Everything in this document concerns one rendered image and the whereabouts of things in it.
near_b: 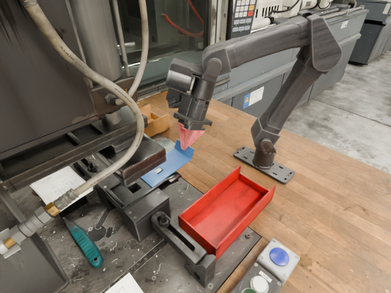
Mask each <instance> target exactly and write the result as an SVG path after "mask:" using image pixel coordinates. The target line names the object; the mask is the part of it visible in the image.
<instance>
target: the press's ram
mask: <svg viewBox="0 0 391 293"><path fill-rule="evenodd" d="M136 131H137V123H136V119H135V117H134V114H133V113H132V111H131V110H130V108H129V107H128V106H127V105H126V106H124V107H122V108H119V109H117V110H114V111H111V112H109V113H106V114H105V116H103V119H101V120H98V121H96V122H93V123H90V124H88V125H86V126H83V127H80V128H78V129H76V130H73V131H71V132H69V133H66V134H64V135H61V136H58V137H56V138H54V139H51V140H49V141H46V142H44V143H42V144H39V145H36V146H34V147H32V148H29V149H27V150H25V151H22V152H19V153H17V154H15V155H12V156H10V157H7V158H5V159H2V160H0V178H1V180H2V182H3V183H4V185H5V186H6V188H7V189H8V190H9V192H10V193H11V194H12V193H14V192H16V191H18V190H20V189H22V188H24V187H26V186H28V185H30V184H32V183H34V182H36V181H38V180H40V179H42V178H45V177H47V176H49V175H51V174H53V173H55V172H57V171H59V170H61V169H63V168H65V167H67V166H70V165H72V164H74V163H76V162H78V161H80V160H82V159H84V158H86V157H88V156H90V155H92V156H93V158H94V159H98V160H99V161H100V162H101V163H102V164H103V165H104V166H105V167H106V168H108V167H109V166H111V165H112V164H114V163H115V162H116V161H117V160H119V159H120V158H121V157H122V156H123V155H124V154H125V153H126V152H127V150H128V149H129V148H130V146H131V144H132V143H133V141H134V138H135V136H136ZM164 162H166V151H165V147H163V146H162V145H160V144H159V143H157V142H156V141H154V140H153V139H151V138H150V137H149V136H147V135H145V134H143V138H142V140H141V143H140V145H139V147H138V148H137V150H136V152H135V153H134V155H133V156H132V157H131V158H130V159H129V160H128V161H127V162H126V163H125V164H124V165H123V166H122V167H121V168H119V169H118V170H117V171H115V172H114V173H113V175H114V176H115V177H116V178H117V179H119V180H120V183H121V185H123V186H124V187H127V186H129V185H130V183H132V182H134V181H135V180H137V179H138V178H140V177H141V176H143V175H145V174H146V173H148V172H149V171H151V170H153V169H154V168H156V167H158V166H159V165H161V164H163V163H164Z"/></svg>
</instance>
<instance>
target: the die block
mask: <svg viewBox="0 0 391 293"><path fill-rule="evenodd" d="M95 188H96V190H97V193H98V196H99V198H100V199H101V200H102V201H103V203H104V204H106V206H107V207H108V208H109V209H110V210H113V209H114V208H117V209H118V210H119V211H120V212H121V214H122V217H123V221H124V224H125V227H126V228H127V229H128V230H129V231H130V232H131V233H132V235H133V236H134V237H135V238H136V239H137V240H138V242H139V243H141V242H142V241H143V240H145V239H146V238H147V237H148V236H149V235H151V234H152V233H153V232H154V231H155V229H154V228H153V227H152V223H151V218H152V215H154V214H155V213H156V212H164V213H165V214H166V215H167V216H168V217H170V218H171V214H170V203H169V200H168V201H167V202H165V203H164V204H163V205H162V206H160V207H159V208H158V209H156V210H155V211H153V212H152V213H151V214H150V215H148V216H147V217H146V218H144V219H143V220H142V221H140V222H139V223H137V224H136V225H134V224H133V222H132V221H131V220H130V219H129V218H128V217H127V216H126V215H125V214H124V213H123V212H122V211H121V210H120V209H119V208H118V207H117V206H116V205H115V203H114V202H113V201H112V200H111V199H110V198H109V197H108V196H107V195H106V193H104V192H103V190H102V189H100V187H99V186H98V185H97V184H96V185H95ZM139 189H140V188H139V187H138V186H137V185H136V186H134V187H133V188H131V189H130V191H131V192H132V193H135V192H136V191H138V190H139Z"/></svg>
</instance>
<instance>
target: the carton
mask: <svg viewBox="0 0 391 293"><path fill-rule="evenodd" d="M139 110H140V112H141V113H142V114H144V115H146V116H147V119H148V127H147V128H145V129H144V134H145V135H147V136H149V137H152V136H153V135H155V134H157V133H163V132H164V131H166V130H168V129H170V128H169V114H168V113H167V114H165V115H163V116H160V115H158V114H156V113H154V112H153V111H151V105H150V104H148V105H145V106H143V107H140V108H139Z"/></svg>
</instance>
